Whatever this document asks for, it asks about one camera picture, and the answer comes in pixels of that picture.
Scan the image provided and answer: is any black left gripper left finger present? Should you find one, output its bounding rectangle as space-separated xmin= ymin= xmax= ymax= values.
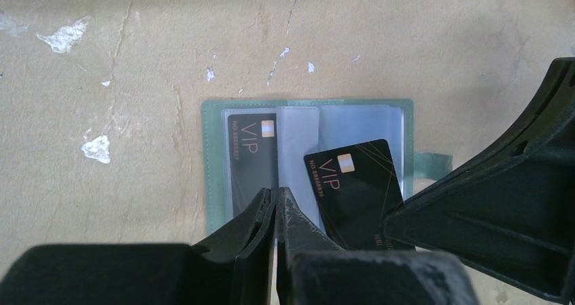
xmin=1 ymin=188 xmax=276 ymax=304

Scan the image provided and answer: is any black credit card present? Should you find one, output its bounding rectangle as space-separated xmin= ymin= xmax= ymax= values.
xmin=224 ymin=108 xmax=279 ymax=217
xmin=304 ymin=139 xmax=415 ymax=251

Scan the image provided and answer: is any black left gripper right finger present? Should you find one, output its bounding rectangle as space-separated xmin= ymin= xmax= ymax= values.
xmin=276 ymin=187 xmax=479 ymax=304

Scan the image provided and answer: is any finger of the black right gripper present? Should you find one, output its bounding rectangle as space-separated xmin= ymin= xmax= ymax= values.
xmin=384 ymin=57 xmax=574 ymax=303

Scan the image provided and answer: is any green card holder wallet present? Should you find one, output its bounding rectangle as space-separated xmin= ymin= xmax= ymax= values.
xmin=201 ymin=99 xmax=452 ymax=233

